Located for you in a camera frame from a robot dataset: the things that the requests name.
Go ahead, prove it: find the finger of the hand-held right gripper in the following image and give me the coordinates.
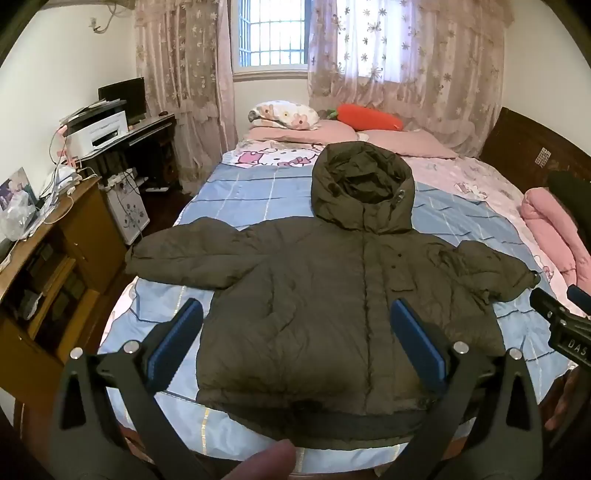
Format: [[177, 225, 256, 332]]
[[529, 288, 575, 324], [566, 284, 591, 318]]

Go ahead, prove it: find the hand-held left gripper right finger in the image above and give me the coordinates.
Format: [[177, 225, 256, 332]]
[[383, 298, 544, 480]]

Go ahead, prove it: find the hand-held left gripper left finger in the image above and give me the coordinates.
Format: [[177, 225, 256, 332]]
[[50, 298, 218, 480]]

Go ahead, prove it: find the olive hooded puffer jacket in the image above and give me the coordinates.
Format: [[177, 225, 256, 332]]
[[124, 142, 541, 450]]

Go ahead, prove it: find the person's right hand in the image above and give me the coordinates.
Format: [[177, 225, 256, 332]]
[[544, 376, 580, 432]]

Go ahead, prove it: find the person's left hand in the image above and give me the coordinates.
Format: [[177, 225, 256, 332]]
[[221, 438, 297, 480]]

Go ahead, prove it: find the folded pink blanket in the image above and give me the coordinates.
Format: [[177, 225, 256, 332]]
[[519, 187, 591, 291]]

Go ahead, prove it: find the white flower print cabinet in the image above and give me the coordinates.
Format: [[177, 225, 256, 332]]
[[99, 168, 151, 245]]

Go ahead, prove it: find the wooden cabinet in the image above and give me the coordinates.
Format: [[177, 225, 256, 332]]
[[0, 178, 127, 407]]

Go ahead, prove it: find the dark wooden headboard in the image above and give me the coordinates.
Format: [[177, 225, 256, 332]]
[[480, 107, 591, 208]]

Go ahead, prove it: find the blue checked quilt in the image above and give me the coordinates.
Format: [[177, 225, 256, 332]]
[[99, 161, 578, 474]]

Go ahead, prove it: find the clear plastic bag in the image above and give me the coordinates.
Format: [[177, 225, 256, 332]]
[[0, 191, 40, 241]]

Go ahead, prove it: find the pink pillow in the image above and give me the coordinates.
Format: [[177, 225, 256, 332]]
[[242, 119, 358, 145], [358, 129, 458, 160]]

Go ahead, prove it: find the pink cartoon print bedsheet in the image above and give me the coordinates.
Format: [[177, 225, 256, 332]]
[[222, 138, 578, 296]]

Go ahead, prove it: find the black computer desk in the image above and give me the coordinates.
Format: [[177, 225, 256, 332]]
[[78, 113, 178, 195]]

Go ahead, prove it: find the white printer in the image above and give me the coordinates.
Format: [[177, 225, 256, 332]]
[[65, 111, 130, 155]]

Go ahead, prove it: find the orange carrot plush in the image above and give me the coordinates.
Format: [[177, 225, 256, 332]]
[[318, 104, 404, 134]]

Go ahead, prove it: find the beige floral lace curtain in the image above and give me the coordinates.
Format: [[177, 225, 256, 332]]
[[134, 0, 238, 195], [307, 0, 515, 158]]

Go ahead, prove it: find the black computer monitor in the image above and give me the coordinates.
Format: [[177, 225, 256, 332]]
[[98, 77, 147, 125]]

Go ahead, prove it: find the white floral pillow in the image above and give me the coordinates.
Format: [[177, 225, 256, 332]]
[[248, 100, 320, 130]]

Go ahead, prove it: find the barred window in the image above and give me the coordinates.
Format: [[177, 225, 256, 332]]
[[231, 0, 310, 77]]

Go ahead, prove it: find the white cables bundle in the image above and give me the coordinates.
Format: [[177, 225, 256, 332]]
[[41, 164, 100, 201]]

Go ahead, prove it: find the photo frame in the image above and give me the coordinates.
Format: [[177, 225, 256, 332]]
[[0, 166, 40, 208]]

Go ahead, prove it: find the white wall cable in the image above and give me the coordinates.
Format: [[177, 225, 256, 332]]
[[90, 0, 134, 33]]

